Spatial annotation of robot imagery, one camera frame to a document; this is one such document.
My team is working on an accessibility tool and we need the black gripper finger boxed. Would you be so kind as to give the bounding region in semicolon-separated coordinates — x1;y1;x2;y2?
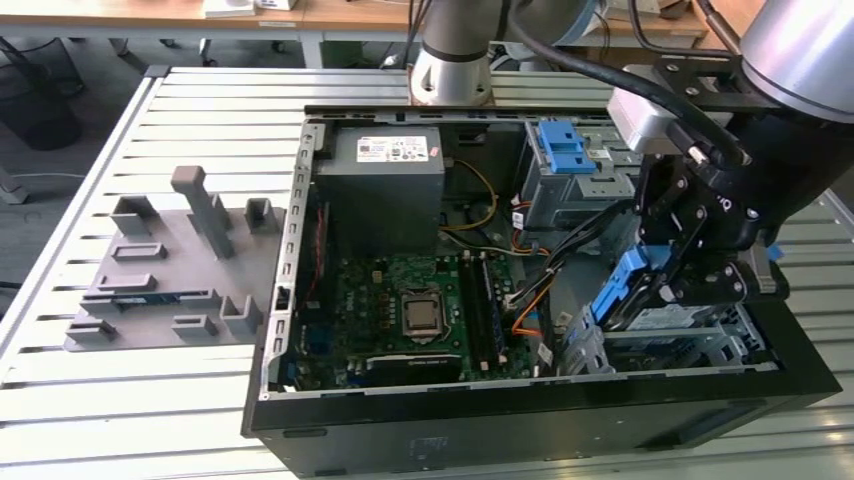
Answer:
665;258;789;307
632;154;709;302

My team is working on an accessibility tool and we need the hard disk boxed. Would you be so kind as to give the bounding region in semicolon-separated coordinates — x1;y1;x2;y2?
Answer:
589;243;725;335

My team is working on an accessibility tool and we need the silver disk bay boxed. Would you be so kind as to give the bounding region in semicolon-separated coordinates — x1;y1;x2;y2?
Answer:
552;294;765;376

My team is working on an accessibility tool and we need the silver optical drive cage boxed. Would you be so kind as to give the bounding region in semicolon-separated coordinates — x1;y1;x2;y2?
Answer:
519;119;652;231

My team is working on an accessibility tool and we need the blue plastic drive latch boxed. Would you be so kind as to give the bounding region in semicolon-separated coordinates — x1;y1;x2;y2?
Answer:
536;119;599;175

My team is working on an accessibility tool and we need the installed RAM stick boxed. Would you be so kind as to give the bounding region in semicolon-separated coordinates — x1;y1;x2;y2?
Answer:
479;252;508;366

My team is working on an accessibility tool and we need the silver CPU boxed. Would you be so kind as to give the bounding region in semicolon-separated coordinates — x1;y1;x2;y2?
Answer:
398;294;445;341

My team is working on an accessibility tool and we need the grey power supply unit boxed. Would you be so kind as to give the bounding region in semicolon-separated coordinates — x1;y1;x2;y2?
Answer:
312;124;447;254

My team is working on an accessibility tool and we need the green motherboard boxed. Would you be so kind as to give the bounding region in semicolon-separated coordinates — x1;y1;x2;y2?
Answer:
292;252;541;389

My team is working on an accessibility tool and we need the black PC case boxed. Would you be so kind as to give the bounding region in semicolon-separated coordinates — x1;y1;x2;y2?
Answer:
240;103;843;479

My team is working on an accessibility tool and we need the black graphics card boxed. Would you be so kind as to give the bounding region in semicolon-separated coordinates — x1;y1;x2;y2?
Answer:
362;352;463;386

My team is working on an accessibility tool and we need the grey parts rack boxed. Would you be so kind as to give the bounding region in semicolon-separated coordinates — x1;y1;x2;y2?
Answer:
62;164;288;356

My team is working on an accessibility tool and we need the white box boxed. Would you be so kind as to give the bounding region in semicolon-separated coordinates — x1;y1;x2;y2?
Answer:
202;0;257;19

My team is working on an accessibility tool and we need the blue RAM stick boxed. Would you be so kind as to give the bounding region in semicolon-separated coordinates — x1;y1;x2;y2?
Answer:
112;294;181;307

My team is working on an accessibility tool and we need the long wooden desk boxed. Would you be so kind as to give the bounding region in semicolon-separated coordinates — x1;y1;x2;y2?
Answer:
0;0;428;69

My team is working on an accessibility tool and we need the black mesh bin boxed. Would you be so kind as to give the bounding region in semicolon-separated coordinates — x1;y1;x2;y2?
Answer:
0;35;86;151

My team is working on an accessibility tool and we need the grey metal stand foot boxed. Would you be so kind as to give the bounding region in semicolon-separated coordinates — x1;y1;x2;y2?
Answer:
0;164;32;205

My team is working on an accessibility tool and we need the black cable bundle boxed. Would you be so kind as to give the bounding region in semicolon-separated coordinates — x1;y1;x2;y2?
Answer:
505;199;641;306

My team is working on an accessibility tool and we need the yellow wire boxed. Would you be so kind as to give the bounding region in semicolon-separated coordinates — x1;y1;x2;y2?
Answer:
439;159;500;232

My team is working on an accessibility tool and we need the grey white wire bundle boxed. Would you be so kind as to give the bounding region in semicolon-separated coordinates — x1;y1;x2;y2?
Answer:
439;230;555;259

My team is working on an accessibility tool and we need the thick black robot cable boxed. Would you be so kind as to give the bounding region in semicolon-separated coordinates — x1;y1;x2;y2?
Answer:
489;0;755;169

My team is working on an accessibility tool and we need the thin red wire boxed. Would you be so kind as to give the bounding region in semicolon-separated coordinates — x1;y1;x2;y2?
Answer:
302;203;329;309

